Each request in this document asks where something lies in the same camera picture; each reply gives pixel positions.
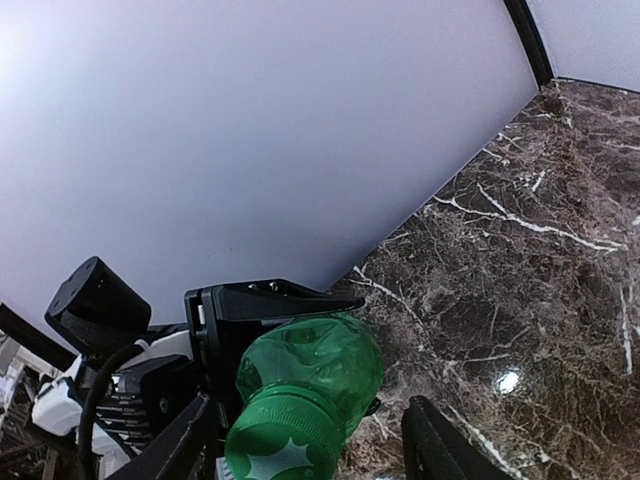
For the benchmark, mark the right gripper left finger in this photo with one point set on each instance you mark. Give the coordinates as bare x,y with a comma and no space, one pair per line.
186,449

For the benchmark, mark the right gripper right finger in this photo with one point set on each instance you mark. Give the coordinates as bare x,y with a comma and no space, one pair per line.
434,450

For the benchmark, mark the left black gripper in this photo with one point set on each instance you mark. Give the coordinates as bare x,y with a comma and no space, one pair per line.
224,320

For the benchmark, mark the left black frame post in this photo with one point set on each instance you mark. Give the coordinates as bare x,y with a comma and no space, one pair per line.
531,40

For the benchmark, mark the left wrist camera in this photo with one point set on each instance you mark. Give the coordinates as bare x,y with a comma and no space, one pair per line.
145,398

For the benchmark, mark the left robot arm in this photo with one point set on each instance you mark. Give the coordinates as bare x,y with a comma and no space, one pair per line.
106,326

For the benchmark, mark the green plastic bottle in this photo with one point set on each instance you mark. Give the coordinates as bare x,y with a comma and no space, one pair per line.
306,386

